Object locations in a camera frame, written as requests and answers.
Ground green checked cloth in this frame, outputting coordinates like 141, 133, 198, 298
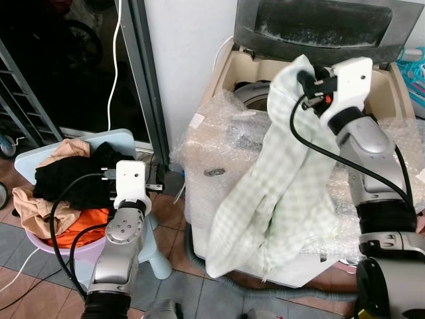
205, 54, 363, 280

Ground beige top-load washing machine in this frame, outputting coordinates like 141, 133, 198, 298
183, 37, 425, 290

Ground grey washing machine lid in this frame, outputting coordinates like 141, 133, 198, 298
234, 0, 414, 68

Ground teal plastic clothes hangers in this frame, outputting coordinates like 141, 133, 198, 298
396, 46, 425, 114

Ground light blue plastic stool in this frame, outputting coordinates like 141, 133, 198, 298
13, 129, 175, 280

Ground clear bubble wrap sheet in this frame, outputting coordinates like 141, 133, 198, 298
171, 90, 425, 266

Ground orange garment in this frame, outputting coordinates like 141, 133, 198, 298
42, 207, 111, 249

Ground black garment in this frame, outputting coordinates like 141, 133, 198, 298
33, 142, 137, 211

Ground pale pink laundry basin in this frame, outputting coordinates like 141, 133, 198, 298
23, 189, 161, 261

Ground tan garment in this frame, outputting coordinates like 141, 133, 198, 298
12, 138, 91, 241

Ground grey metal rack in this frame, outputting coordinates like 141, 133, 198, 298
0, 37, 64, 151

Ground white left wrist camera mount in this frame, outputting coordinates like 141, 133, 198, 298
114, 160, 149, 212

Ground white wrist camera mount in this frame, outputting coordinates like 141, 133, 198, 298
319, 56, 374, 131
114, 160, 149, 212

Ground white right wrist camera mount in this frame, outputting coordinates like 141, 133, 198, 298
319, 56, 374, 131

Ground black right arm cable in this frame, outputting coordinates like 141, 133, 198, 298
288, 92, 420, 214

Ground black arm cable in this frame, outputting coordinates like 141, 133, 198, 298
288, 92, 420, 214
49, 171, 121, 297

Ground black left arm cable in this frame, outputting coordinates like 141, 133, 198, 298
49, 171, 121, 297

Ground grey metal door frame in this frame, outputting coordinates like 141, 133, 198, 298
129, 0, 173, 171

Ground thin white wall cable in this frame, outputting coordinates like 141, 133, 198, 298
106, 0, 125, 133

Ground white floor cable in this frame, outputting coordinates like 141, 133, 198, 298
0, 245, 42, 294

